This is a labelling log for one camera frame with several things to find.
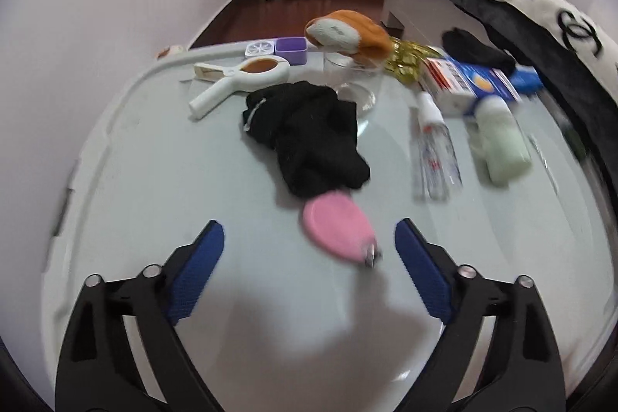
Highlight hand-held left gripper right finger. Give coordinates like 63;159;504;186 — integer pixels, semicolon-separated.
394;219;567;412

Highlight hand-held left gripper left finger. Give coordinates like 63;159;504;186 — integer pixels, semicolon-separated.
54;220;226;412

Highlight pink oval case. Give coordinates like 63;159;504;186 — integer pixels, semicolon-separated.
302;194;382;269

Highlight white table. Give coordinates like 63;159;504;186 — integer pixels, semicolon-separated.
41;40;609;412

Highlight clear spray bottle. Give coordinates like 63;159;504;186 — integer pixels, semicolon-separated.
410;91;463;202

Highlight pale green bottle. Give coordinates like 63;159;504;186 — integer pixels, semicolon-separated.
470;96;533;186

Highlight black cloth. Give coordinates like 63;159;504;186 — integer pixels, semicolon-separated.
241;80;372;199

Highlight white plastic clip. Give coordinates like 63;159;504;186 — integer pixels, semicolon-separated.
188;57;292;120

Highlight clear glass cup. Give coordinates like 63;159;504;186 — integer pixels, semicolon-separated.
323;47;384;118

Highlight white blue orange medicine box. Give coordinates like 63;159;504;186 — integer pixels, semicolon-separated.
419;56;525;117

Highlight gold foil wrappers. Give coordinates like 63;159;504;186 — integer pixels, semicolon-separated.
384;39;438;85

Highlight blue plastic item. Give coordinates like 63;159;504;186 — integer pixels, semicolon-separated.
507;67;542;97

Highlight black sock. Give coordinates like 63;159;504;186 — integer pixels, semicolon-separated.
441;27;517;75

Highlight white round lid container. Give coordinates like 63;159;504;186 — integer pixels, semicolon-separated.
244;38;277;58

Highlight purple plastic box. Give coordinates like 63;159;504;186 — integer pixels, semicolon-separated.
275;36;310;65

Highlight orange white plush toy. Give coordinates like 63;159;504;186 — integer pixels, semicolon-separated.
305;9;394;61

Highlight white bed frame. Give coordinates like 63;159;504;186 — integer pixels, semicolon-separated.
381;0;488;51

